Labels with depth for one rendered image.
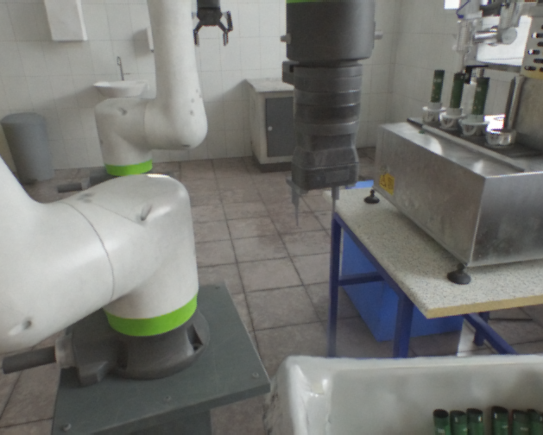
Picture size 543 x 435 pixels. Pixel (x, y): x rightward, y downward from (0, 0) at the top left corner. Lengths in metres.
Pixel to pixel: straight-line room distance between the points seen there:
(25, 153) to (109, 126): 3.49
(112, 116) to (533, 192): 1.01
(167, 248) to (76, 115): 4.40
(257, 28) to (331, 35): 4.33
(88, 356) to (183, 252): 0.19
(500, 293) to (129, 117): 0.99
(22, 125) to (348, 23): 4.26
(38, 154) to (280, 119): 2.26
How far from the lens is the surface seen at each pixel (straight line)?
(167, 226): 0.54
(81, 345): 0.64
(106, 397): 0.63
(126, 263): 0.51
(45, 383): 2.17
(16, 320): 0.47
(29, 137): 4.64
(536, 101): 1.32
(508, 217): 1.17
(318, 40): 0.47
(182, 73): 1.14
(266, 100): 4.16
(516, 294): 1.20
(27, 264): 0.47
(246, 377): 0.62
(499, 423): 1.12
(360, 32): 0.48
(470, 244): 1.16
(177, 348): 0.63
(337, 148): 0.52
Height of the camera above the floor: 1.34
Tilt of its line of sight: 24 degrees down
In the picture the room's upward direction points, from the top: 1 degrees counter-clockwise
